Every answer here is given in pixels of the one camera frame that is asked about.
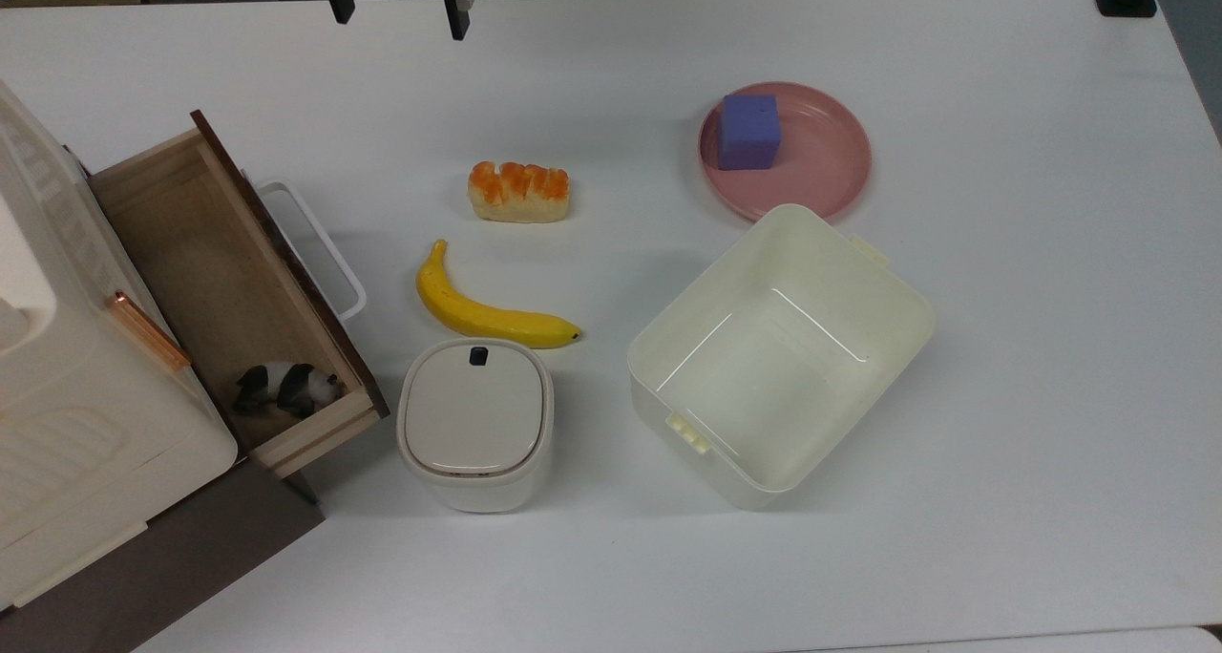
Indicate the black and white panda toy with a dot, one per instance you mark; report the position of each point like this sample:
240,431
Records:
296,386

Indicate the orange glazed toy bread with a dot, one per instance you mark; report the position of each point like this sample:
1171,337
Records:
520,200

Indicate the wooden drawer with brown front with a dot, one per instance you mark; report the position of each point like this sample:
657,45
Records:
210,262

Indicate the yellow toy banana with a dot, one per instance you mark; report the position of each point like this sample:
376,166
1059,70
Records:
477,319

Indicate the purple foam cube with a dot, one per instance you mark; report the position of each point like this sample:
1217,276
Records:
749,133

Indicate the small white lidded trash bin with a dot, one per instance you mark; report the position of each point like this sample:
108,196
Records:
474,414

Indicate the pink round plate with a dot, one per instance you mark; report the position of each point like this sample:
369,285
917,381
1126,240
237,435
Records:
826,157

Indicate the white cabinet unit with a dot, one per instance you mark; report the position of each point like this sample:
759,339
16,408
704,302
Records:
95,424

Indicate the cream plastic storage box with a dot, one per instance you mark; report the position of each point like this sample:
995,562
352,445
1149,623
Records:
764,376

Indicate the dark brown cabinet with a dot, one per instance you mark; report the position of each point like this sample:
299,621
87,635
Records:
143,577

